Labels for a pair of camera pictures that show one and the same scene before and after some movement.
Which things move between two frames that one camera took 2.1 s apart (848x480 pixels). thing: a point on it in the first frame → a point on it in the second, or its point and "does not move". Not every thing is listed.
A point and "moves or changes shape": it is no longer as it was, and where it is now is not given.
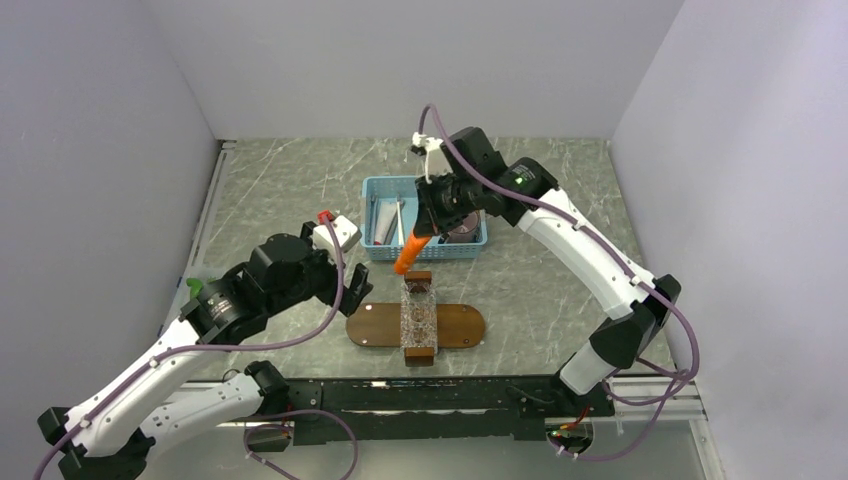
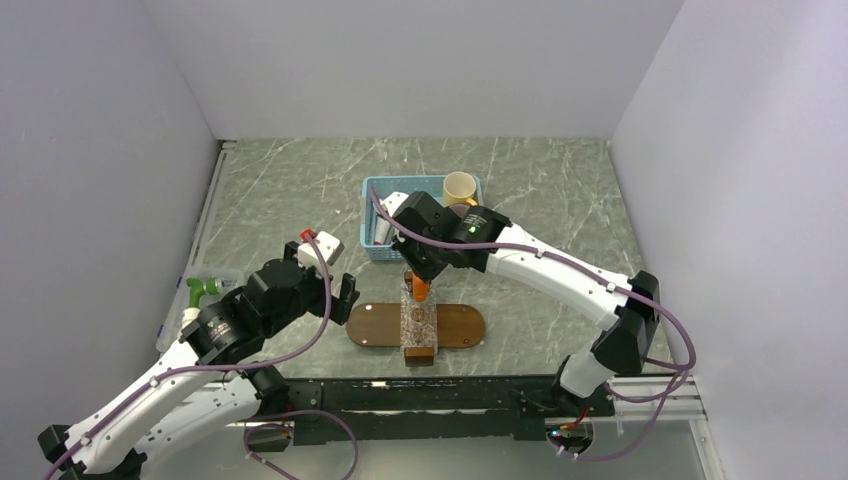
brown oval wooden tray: (379, 324) does not move
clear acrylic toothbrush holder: (418, 319) does not move
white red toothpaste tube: (386, 211) does not move
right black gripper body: (451, 199) → (421, 256)
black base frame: (409, 410) does not move
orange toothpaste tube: (409, 253) moves or changes shape
